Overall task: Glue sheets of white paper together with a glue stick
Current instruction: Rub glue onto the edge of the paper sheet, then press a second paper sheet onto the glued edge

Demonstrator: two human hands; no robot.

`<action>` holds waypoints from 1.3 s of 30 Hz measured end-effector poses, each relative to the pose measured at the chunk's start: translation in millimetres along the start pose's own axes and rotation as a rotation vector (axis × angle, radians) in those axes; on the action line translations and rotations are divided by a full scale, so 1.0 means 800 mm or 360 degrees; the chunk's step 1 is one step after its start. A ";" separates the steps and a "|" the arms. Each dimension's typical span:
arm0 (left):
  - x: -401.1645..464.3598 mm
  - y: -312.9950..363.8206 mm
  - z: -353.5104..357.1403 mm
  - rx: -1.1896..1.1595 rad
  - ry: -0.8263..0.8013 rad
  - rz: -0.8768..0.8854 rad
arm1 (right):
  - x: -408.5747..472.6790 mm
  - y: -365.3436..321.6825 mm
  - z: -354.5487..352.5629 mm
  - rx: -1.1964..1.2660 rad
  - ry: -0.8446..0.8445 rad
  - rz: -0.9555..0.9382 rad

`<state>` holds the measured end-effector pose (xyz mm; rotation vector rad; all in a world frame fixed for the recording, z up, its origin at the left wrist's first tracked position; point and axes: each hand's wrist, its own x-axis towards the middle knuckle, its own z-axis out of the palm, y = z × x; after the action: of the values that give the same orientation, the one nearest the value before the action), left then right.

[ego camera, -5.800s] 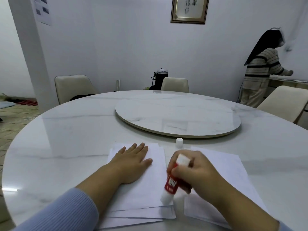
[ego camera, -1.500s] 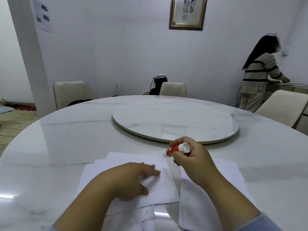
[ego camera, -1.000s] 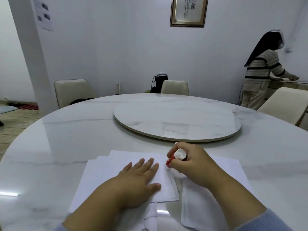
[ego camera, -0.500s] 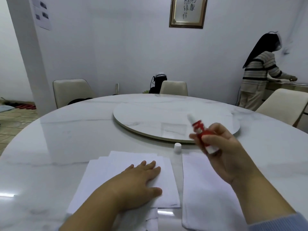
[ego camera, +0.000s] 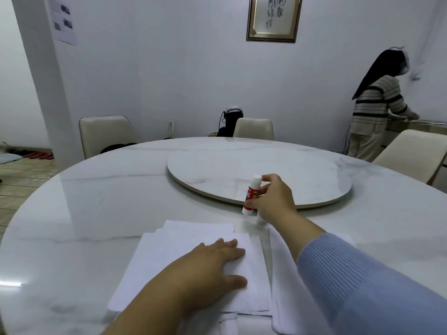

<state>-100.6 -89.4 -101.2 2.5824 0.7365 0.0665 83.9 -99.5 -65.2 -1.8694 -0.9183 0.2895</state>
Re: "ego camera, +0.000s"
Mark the person's right hand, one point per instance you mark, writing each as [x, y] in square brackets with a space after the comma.
[277, 202]

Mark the person's left hand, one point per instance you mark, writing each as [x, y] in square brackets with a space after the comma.
[202, 275]

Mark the red white glue stick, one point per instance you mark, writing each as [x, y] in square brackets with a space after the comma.
[250, 195]

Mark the white paper sheet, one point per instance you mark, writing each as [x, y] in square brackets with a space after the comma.
[157, 261]
[195, 228]

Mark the person's right forearm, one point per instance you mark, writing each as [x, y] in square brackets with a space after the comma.
[349, 282]

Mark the round marble turntable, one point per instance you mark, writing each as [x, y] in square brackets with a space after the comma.
[216, 167]

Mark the cream upholstered chair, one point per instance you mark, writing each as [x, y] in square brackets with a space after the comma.
[104, 134]
[408, 153]
[253, 129]

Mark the white headset device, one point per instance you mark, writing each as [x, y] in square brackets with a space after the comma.
[233, 110]

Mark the clear plastic tube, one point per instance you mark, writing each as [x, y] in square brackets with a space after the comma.
[171, 130]

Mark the black cloth bundle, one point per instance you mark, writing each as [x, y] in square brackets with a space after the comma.
[117, 148]

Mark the beige sideboard cabinet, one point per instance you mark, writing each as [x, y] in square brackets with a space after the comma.
[419, 128]

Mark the framed calligraphy picture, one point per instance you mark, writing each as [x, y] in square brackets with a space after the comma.
[274, 17]

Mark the red slippers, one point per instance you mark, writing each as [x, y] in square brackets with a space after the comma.
[38, 155]

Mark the light blue stool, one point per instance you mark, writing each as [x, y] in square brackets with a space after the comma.
[10, 158]

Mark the printed wall notice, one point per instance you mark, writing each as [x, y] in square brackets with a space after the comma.
[64, 31]

